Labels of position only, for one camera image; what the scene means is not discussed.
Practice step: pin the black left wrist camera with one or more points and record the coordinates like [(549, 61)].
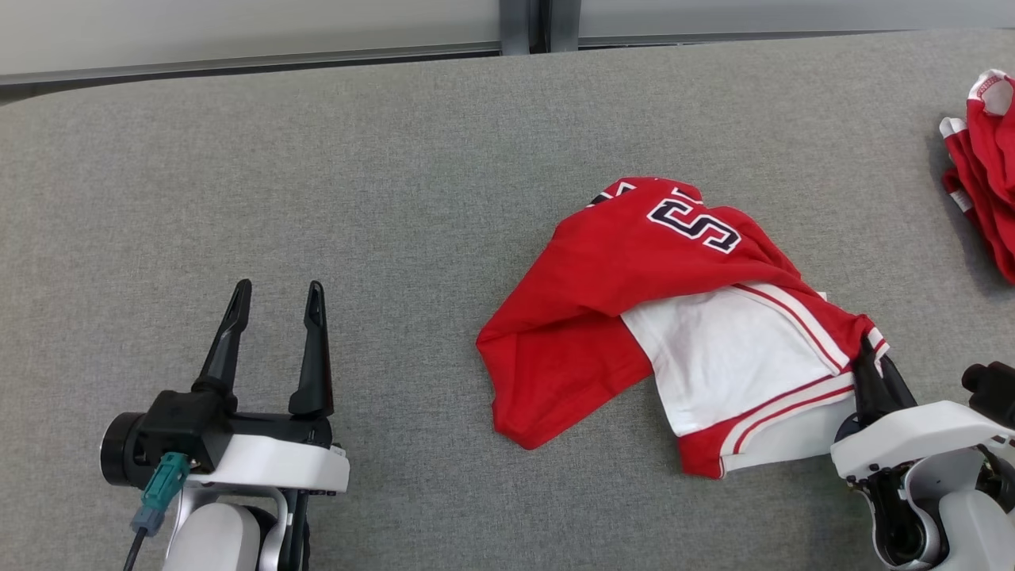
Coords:
[(178, 424)]

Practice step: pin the grey metal frame post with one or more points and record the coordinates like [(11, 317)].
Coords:
[(519, 24)]

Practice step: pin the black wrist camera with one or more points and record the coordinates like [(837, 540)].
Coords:
[(178, 424), (995, 388)]

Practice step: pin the red white Bulls jersey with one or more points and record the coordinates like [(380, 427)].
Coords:
[(603, 293)]

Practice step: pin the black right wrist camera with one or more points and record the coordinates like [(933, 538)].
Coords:
[(995, 388)]

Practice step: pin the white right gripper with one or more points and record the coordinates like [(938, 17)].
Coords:
[(912, 436)]

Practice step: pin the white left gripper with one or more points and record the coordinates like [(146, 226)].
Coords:
[(277, 468)]

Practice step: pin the red Bulls shorts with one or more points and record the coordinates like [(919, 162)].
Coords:
[(995, 159)]

